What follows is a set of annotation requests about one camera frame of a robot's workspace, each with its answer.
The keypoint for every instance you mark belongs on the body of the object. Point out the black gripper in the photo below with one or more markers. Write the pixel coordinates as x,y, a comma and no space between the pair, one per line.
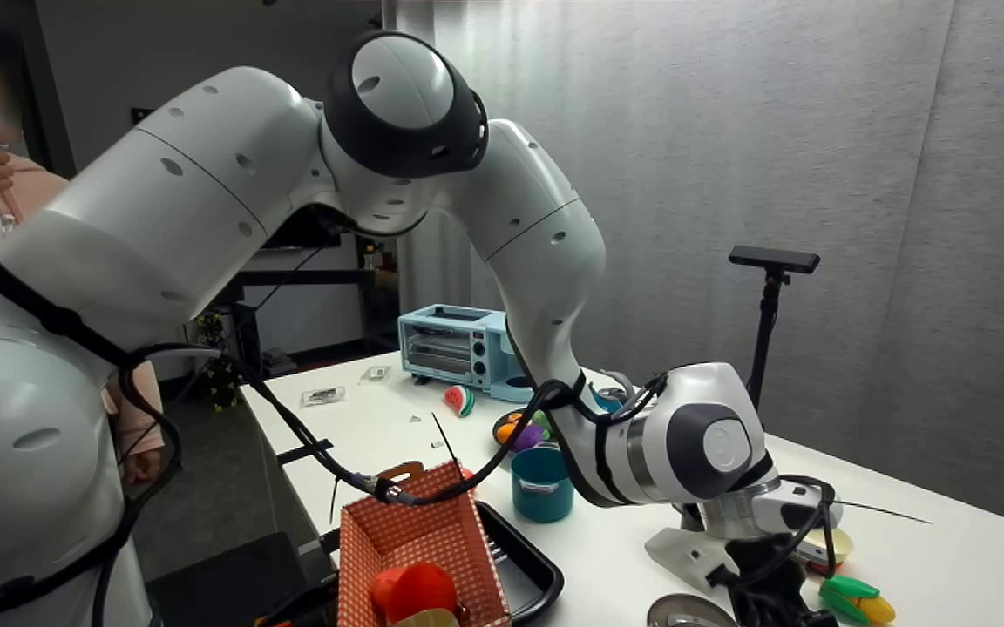
764,585

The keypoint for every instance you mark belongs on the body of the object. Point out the grey round pot lid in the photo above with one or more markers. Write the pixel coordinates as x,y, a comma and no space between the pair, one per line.
688,612

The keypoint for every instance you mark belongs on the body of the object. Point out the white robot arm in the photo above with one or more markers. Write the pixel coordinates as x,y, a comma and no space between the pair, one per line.
168,218

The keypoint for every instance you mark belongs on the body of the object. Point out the green yellow toy corn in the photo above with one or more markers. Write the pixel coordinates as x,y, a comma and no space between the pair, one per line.
856,600

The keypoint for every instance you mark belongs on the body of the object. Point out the black baking tray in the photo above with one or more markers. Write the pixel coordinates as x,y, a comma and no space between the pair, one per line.
527,585

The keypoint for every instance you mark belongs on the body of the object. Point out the dark plate of toy food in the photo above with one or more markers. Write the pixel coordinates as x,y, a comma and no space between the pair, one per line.
520,432

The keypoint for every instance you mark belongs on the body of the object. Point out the red toy tomato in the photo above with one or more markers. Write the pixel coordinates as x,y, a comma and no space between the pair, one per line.
405,592

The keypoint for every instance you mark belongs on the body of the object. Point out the light blue toy oven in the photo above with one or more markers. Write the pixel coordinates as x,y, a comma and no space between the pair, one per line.
467,347

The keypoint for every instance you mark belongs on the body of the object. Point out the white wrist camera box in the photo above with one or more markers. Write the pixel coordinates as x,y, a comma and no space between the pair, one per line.
688,554

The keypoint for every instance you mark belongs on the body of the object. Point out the blue pot with handles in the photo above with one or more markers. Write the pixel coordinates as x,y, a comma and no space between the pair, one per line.
541,487

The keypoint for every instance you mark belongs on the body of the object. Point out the black camera tripod stand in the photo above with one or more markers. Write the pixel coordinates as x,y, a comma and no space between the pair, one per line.
777,270

